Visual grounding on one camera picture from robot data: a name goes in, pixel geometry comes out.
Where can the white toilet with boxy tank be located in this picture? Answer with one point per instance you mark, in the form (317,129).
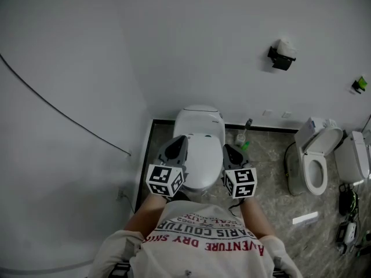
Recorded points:
(313,143)

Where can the white round smart toilet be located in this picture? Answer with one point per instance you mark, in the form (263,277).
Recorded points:
(200,119)

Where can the person's right forearm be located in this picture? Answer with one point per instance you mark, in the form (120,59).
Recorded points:
(258,219)

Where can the green pack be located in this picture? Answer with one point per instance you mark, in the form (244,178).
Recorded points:
(363,82)

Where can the person's black trousers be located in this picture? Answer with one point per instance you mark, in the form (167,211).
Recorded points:
(181,196)

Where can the person's left forearm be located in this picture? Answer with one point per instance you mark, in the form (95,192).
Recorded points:
(145,216)

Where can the black angle valve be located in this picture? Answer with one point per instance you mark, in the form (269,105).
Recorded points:
(248,122)

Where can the white wall plate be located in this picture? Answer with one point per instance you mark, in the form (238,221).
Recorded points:
(287,114)
(267,112)

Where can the green bottle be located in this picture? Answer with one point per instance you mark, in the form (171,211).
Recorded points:
(245,146)

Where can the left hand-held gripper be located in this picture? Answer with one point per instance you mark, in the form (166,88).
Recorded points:
(162,178)

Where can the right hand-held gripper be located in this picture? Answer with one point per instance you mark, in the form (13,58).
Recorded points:
(243,181)

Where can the white and black power adapter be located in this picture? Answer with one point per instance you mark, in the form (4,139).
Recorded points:
(347,233)

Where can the person's white printed t-shirt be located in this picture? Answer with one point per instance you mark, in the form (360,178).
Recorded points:
(200,242)

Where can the black wall shelf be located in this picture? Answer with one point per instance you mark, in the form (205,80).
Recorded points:
(357,88)

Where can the white toilet lid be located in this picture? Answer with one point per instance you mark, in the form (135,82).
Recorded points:
(203,161)

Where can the white brush holder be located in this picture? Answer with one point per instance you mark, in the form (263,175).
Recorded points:
(240,140)

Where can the black wall paper holder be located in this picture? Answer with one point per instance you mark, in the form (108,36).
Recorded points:
(281,62)

